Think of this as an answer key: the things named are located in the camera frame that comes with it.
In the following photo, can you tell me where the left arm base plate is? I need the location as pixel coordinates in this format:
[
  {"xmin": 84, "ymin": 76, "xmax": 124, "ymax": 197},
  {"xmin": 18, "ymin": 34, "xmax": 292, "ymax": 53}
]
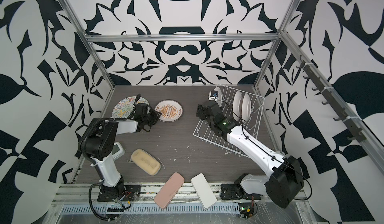
[{"xmin": 97, "ymin": 185, "xmax": 142, "ymax": 202}]

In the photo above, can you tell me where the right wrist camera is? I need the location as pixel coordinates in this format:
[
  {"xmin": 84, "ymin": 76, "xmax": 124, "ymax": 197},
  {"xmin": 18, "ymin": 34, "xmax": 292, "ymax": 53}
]
[{"xmin": 209, "ymin": 90, "xmax": 220, "ymax": 101}]

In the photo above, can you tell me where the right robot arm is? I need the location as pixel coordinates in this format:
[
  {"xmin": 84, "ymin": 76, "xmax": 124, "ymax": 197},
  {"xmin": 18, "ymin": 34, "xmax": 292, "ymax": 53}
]
[{"xmin": 196, "ymin": 100, "xmax": 305, "ymax": 209}]

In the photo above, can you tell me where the beige glasses case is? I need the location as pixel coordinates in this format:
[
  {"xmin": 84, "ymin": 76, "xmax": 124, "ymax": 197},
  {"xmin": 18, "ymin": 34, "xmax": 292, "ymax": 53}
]
[{"xmin": 131, "ymin": 149, "xmax": 162, "ymax": 176}]

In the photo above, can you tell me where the white glasses case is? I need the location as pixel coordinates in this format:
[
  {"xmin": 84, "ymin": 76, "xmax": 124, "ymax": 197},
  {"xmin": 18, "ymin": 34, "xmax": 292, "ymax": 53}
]
[{"xmin": 191, "ymin": 173, "xmax": 217, "ymax": 209}]

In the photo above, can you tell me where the aluminium front mounting rail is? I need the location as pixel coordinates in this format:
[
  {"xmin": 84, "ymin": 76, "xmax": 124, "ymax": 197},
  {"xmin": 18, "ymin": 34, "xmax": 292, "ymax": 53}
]
[{"xmin": 53, "ymin": 183, "xmax": 271, "ymax": 204}]

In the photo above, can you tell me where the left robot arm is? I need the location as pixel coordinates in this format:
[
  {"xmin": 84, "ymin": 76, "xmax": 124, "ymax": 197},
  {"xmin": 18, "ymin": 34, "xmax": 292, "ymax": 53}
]
[{"xmin": 78, "ymin": 94, "xmax": 162, "ymax": 197}]

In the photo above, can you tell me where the pink glasses case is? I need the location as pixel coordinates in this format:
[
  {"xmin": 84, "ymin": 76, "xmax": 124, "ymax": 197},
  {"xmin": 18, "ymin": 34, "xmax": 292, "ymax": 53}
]
[{"xmin": 154, "ymin": 172, "xmax": 185, "ymax": 210}]

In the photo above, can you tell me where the white wire dish rack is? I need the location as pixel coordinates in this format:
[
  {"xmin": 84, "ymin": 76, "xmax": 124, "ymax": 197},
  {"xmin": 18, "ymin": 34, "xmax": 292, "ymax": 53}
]
[{"xmin": 193, "ymin": 84, "xmax": 267, "ymax": 150}]

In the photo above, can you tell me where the orange sunburst pattern plate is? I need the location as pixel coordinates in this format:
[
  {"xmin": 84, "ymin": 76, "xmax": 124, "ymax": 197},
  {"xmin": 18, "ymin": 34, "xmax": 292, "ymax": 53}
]
[{"xmin": 155, "ymin": 99, "xmax": 184, "ymax": 123}]

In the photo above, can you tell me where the white slotted cable duct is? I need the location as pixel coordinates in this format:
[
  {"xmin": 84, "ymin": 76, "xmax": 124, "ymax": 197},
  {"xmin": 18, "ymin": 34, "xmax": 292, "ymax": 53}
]
[{"xmin": 61, "ymin": 203, "xmax": 240, "ymax": 215}]

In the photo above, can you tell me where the small circuit board with LED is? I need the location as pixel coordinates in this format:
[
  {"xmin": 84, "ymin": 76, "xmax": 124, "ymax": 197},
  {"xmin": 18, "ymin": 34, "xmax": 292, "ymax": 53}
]
[{"xmin": 239, "ymin": 202, "xmax": 258, "ymax": 219}]

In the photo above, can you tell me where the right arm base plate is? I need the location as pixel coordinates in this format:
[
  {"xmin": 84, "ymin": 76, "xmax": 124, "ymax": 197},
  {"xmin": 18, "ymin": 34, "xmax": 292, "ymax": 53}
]
[{"xmin": 220, "ymin": 184, "xmax": 262, "ymax": 201}]

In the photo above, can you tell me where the colourful squiggle pattern plate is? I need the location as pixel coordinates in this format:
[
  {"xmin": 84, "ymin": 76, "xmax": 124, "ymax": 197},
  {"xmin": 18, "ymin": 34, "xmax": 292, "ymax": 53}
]
[{"xmin": 112, "ymin": 96, "xmax": 150, "ymax": 120}]

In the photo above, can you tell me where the white plate in rack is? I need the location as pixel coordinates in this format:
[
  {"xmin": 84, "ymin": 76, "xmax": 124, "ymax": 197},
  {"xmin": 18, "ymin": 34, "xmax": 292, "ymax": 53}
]
[
  {"xmin": 242, "ymin": 93, "xmax": 252, "ymax": 122},
  {"xmin": 233, "ymin": 91, "xmax": 243, "ymax": 122}
]

